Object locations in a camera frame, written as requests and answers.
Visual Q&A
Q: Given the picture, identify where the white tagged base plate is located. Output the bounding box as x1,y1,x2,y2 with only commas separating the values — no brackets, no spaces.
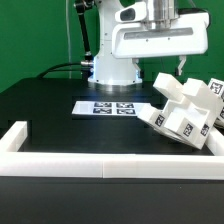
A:
72,101,144,116

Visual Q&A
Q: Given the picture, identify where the white U-shaped fence frame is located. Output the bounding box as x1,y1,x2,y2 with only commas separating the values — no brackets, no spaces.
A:
0,121,224,180

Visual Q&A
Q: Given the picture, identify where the white chair seat piece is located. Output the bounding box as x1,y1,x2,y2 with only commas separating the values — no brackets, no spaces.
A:
163,100,216,149

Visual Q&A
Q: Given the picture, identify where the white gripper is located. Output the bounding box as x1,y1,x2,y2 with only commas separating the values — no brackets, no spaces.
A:
112,1,210,78

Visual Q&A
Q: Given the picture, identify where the white chair back piece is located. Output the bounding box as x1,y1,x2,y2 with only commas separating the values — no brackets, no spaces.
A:
152,71,224,129

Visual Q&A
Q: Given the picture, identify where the black hose behind robot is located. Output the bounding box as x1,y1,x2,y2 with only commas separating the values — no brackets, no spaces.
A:
73,0,98,68

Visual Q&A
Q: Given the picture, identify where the black cable on table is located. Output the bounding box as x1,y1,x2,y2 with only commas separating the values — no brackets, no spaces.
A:
36,62,93,79

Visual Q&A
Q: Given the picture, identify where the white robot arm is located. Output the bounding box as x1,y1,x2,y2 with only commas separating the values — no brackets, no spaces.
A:
88,0,210,91

